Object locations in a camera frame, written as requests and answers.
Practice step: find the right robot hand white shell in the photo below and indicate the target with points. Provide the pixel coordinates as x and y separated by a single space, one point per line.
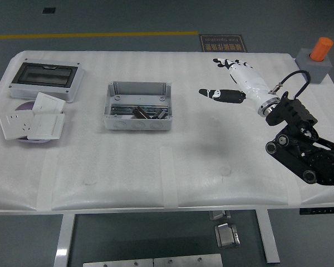
249 80

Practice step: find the dark cylindrical battery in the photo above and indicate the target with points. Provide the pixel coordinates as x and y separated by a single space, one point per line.
139 112
160 114

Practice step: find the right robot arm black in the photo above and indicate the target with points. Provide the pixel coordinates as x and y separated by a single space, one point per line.
323 164

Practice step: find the open grey junction box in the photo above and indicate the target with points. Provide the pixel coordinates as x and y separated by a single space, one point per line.
139 91

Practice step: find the grey distribution box dark window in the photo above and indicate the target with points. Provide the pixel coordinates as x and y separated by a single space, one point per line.
44 73

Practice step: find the dark floor sign orange text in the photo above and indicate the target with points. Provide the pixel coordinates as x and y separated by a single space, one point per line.
222 43

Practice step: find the grey block holder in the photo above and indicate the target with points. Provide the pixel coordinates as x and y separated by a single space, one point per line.
314 71

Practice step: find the orange cylinder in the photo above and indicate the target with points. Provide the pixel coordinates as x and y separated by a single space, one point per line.
321 48

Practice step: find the white tape strip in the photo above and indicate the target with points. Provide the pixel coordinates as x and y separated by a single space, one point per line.
46 183
293 194

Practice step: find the black table control panel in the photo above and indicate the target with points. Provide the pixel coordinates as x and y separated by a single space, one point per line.
320 210

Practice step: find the white foam mat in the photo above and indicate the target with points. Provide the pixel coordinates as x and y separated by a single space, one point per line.
128 167

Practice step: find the yellow floor tape line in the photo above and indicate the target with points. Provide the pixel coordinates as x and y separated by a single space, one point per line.
100 34

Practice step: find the large metal floor socket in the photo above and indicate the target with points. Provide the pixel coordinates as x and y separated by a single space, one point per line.
226 236

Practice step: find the white table leg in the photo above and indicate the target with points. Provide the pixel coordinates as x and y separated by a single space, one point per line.
64 242
268 239

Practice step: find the dark floor hatch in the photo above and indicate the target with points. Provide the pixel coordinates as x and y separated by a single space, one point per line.
49 10

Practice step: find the purple plate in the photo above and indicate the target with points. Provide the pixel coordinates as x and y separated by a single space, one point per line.
26 107

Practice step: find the small metal floor bracket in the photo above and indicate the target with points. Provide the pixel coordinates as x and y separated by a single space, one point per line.
217 215

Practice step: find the grey metal base plate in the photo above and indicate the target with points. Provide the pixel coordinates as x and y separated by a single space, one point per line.
183 261
117 263

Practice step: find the white wall switch panel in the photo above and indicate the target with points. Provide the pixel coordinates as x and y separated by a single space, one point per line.
46 126
48 103

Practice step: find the white wall socket panel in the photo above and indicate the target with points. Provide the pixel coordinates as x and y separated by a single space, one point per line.
15 123

